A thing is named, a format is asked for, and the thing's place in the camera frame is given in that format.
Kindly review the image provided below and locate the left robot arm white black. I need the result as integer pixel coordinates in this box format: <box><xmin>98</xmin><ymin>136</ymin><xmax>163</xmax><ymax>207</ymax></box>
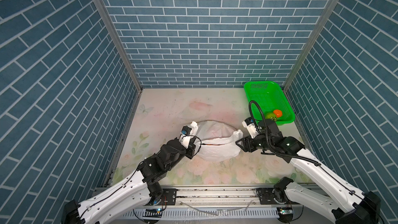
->
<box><xmin>61</xmin><ymin>135</ymin><xmax>198</xmax><ymax>224</ymax></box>

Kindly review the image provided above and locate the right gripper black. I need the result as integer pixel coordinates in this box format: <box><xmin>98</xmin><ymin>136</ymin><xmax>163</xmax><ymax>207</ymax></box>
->
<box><xmin>234</xmin><ymin>132</ymin><xmax>273</xmax><ymax>151</ymax></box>

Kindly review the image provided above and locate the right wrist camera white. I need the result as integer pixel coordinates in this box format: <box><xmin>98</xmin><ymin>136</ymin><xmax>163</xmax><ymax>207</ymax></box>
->
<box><xmin>242</xmin><ymin>117</ymin><xmax>259</xmax><ymax>139</ymax></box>

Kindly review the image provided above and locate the white plastic bag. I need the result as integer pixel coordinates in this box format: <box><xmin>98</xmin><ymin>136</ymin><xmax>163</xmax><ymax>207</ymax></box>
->
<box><xmin>192</xmin><ymin>120</ymin><xmax>243</xmax><ymax>162</ymax></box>

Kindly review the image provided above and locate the right controller board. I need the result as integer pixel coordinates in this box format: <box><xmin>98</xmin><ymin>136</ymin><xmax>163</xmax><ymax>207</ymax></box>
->
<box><xmin>276</xmin><ymin>207</ymin><xmax>294</xmax><ymax>224</ymax></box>

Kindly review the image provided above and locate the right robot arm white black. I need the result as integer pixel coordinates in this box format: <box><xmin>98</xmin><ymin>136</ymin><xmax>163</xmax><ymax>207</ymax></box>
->
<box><xmin>236</xmin><ymin>117</ymin><xmax>384</xmax><ymax>224</ymax></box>

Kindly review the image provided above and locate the green plastic basket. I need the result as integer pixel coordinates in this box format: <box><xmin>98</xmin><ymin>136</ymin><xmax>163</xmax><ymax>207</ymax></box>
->
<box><xmin>244</xmin><ymin>81</ymin><xmax>295</xmax><ymax>125</ymax></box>

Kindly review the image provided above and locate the green toy fruit in basket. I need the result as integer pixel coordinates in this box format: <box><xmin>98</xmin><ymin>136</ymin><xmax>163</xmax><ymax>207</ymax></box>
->
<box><xmin>265</xmin><ymin>112</ymin><xmax>278</xmax><ymax>121</ymax></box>

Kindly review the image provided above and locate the orange toy fruit in basket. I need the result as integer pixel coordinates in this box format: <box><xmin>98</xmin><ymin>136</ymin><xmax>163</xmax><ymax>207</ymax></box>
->
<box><xmin>273</xmin><ymin>110</ymin><xmax>283</xmax><ymax>118</ymax></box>

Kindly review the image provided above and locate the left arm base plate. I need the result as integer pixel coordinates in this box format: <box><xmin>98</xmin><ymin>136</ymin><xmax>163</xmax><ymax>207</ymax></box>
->
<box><xmin>153</xmin><ymin>188</ymin><xmax>178</xmax><ymax>207</ymax></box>

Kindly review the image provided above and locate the controller board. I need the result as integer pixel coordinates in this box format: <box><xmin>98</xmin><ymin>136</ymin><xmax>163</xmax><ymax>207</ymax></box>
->
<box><xmin>276</xmin><ymin>207</ymin><xmax>294</xmax><ymax>224</ymax></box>
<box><xmin>142</xmin><ymin>209</ymin><xmax>163</xmax><ymax>224</ymax></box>

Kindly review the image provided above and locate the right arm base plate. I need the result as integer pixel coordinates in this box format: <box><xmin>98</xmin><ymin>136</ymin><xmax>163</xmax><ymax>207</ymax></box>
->
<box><xmin>256</xmin><ymin>187</ymin><xmax>289</xmax><ymax>205</ymax></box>

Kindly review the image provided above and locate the white vented cable duct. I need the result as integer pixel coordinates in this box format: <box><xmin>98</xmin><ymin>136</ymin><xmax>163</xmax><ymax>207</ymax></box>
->
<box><xmin>118</xmin><ymin>207</ymin><xmax>278</xmax><ymax>221</ymax></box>

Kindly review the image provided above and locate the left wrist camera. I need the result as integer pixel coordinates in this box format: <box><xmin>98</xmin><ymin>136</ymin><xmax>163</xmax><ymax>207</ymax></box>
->
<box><xmin>179</xmin><ymin>125</ymin><xmax>192</xmax><ymax>148</ymax></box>

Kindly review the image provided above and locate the aluminium mounting rail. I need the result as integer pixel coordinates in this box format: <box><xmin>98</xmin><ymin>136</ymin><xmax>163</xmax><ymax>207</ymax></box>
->
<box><xmin>93</xmin><ymin>185</ymin><xmax>346</xmax><ymax>209</ymax></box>

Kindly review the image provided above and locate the left controller board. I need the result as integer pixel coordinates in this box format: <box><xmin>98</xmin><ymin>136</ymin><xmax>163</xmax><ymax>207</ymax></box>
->
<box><xmin>142</xmin><ymin>209</ymin><xmax>163</xmax><ymax>224</ymax></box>

